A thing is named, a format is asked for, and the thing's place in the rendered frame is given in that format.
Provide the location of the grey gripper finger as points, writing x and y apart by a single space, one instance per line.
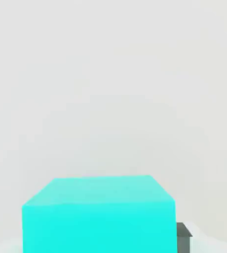
183 238

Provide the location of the small cyan cube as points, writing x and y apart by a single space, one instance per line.
98 217

